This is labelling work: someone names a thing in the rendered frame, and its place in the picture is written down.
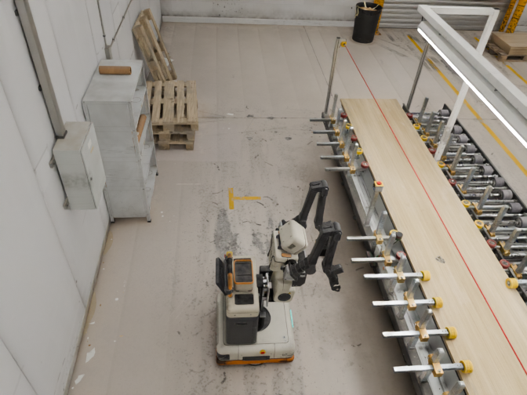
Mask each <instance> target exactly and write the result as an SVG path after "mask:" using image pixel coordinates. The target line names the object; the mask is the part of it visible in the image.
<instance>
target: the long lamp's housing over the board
mask: <svg viewBox="0 0 527 395"><path fill-rule="evenodd" d="M419 29H420V30H421V31H422V32H423V33H424V34H425V35H426V36H427V38H428V39H429V40H430V41H431V42H432V43H433V44H434V45H435V46H436V47H437V48H438V50H439V51H440V52H441V53H442V54H443V55H444V56H445V57H446V58H447V59H448V60H449V62H450V63H451V64H452V65H453V66H454V67H455V68H456V69H457V70H458V71H459V72H460V73H461V74H462V75H463V76H464V77H465V78H466V79H467V80H468V81H469V82H470V83H471V84H472V86H473V87H474V88H475V89H476V90H477V91H478V92H479V93H480V94H481V95H482V96H483V98H484V99H485V100H486V101H487V102H488V103H489V104H490V105H491V106H492V107H493V108H494V110H495V111H496V112H497V113H498V114H499V115H500V116H501V117H502V118H503V119H504V120H505V121H506V123H507V124H508V125H509V126H510V127H511V128H512V129H513V130H514V131H515V132H516V133H517V134H518V135H519V136H520V137H521V138H522V139H523V140H524V141H525V142H526V143H527V119H526V118H525V117H524V116H523V115H522V114H521V113H520V112H519V111H518V110H517V109H516V108H515V107H514V106H513V105H512V104H511V103H510V102H509V101H508V100H507V99H506V98H505V97H504V96H503V95H502V94H501V93H500V92H499V91H494V90H495V87H494V86H493V85H492V84H491V83H490V82H489V81H488V80H487V79H486V78H485V77H484V76H483V75H482V74H480V73H479V72H478V71H477V70H476V69H475V68H474V67H473V66H472V65H471V64H470V63H469V62H468V61H467V60H466V59H465V58H464V57H463V56H462V55H461V54H460V53H459V52H458V51H457V50H456V49H455V48H454V47H453V46H452V45H451V44H450V43H449V42H448V41H447V40H446V39H445V38H444V37H443V36H442V35H439V32H438V31H437V30H436V29H435V28H434V27H433V26H432V25H431V24H430V23H429V22H428V21H421V23H420V24H419V25H418V29H417V30H419Z"/></svg>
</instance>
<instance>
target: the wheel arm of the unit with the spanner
mask: <svg viewBox="0 0 527 395"><path fill-rule="evenodd" d="M384 261H385V258H384V257H380V258H352V259H351V263H384ZM391 261H392V262H399V260H398V259H396V257H391Z"/></svg>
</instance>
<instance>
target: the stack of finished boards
mask: <svg viewBox="0 0 527 395"><path fill-rule="evenodd" d="M490 41H491V42H493V43H494V44H495V45H497V46H498V47H499V48H500V49H502V50H503V51H504V52H505V53H506V54H508V55H527V33H492V36H491V39H490Z"/></svg>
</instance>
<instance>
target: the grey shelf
mask: <svg viewBox="0 0 527 395"><path fill-rule="evenodd" d="M99 66H129V67H131V69H132V74H100V73H99ZM141 74H142V77H141ZM142 79H143V82H142ZM144 83H145V84H144ZM144 97H145V99H144ZM145 102H146V105H145ZM82 106H83V110H84V113H85V119H86V121H91V122H93V126H94V129H95V133H96V139H97V142H98V146H99V149H100V156H101V159H102V162H103V167H104V172H105V176H106V182H105V183H106V184H105V185H104V195H105V198H106V202H107V208H108V211H109V215H110V218H111V223H114V222H115V219H114V218H132V217H146V216H147V222H148V223H151V216H150V208H151V198H152V195H153V191H154V182H155V177H156V176H158V167H157V161H156V154H155V148H154V137H153V131H152V125H151V114H150V108H149V102H148V95H147V84H146V78H145V72H144V61H143V60H100V63H99V65H98V67H97V69H96V72H95V74H94V75H93V78H92V80H91V82H90V84H89V87H88V88H87V90H86V93H85V95H84V97H83V99H82ZM146 108H147V110H146ZM141 114H145V115H146V117H147V119H146V121H145V124H144V129H143V131H142V135H141V137H140V142H138V137H137V132H136V127H137V124H138V121H139V117H140V115H141ZM148 125H149V128H148ZM149 130H150V133H149ZM132 132H133V134H132ZM150 137H151V138H150ZM133 141H134V143H133ZM134 146H135V148H134ZM152 153H153V156H152ZM153 159H154V161H153Z"/></svg>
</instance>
